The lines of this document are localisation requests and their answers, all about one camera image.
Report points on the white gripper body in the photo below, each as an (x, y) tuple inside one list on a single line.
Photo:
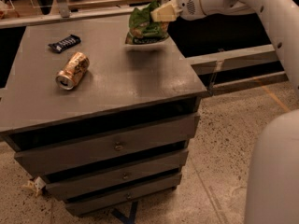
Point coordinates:
[(188, 6)]

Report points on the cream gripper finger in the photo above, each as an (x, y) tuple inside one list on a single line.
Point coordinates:
[(166, 13)]

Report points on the green rice chip bag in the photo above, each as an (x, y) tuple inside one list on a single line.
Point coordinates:
[(143, 29)]

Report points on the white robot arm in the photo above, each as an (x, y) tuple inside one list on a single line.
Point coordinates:
[(273, 185)]

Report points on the orange soda can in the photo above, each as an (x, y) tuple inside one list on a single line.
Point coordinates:
[(73, 72)]

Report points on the black candy bar wrapper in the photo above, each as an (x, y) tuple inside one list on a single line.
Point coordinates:
[(66, 43)]

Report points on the grey drawer cabinet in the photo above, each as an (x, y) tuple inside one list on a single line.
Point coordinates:
[(124, 88)]

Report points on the top grey drawer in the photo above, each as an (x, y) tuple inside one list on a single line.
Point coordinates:
[(50, 160)]

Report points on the grey drawer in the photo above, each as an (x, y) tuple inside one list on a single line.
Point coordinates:
[(79, 186), (50, 160), (85, 207)]

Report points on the middle grey drawer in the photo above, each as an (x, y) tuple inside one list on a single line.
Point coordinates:
[(79, 186)]

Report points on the bottom grey drawer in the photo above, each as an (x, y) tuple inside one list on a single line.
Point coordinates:
[(85, 207)]

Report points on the crumpled paper scrap on floor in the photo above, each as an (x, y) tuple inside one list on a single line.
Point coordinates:
[(36, 185)]

